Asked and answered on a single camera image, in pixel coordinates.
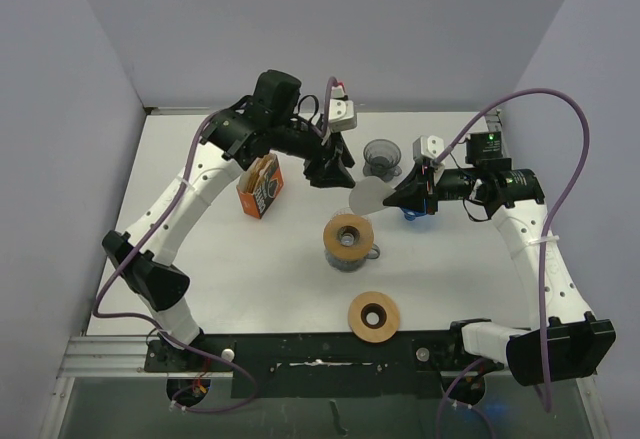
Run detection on wooden dripper ring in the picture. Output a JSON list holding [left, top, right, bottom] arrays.
[[322, 212, 375, 262], [347, 290, 402, 344]]

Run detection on grey plastic dripper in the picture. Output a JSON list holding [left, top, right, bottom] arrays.
[[363, 139, 402, 182]]

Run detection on orange coffee filter box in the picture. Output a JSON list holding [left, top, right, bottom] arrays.
[[236, 153, 284, 219]]

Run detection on blue plastic dripper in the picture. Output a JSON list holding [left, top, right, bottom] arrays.
[[402, 209, 427, 222]]

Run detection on white paper coffee filter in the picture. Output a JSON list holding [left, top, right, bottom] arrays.
[[349, 176, 395, 216]]

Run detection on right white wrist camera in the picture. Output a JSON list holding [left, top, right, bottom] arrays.
[[412, 135, 445, 165]]

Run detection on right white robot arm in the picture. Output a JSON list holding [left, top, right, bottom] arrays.
[[383, 132, 616, 386]]

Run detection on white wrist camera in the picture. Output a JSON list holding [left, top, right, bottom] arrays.
[[412, 135, 445, 165], [328, 97, 358, 133]]

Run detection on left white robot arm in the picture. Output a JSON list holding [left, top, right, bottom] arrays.
[[102, 70, 357, 370]]

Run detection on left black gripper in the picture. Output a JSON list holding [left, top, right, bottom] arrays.
[[269, 116, 354, 186]]

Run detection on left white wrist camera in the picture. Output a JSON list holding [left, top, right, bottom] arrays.
[[328, 97, 358, 133]]

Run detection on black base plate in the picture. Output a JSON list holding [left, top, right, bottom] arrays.
[[144, 330, 475, 399]]

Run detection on grey glass carafe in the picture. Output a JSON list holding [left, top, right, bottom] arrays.
[[324, 244, 381, 273]]

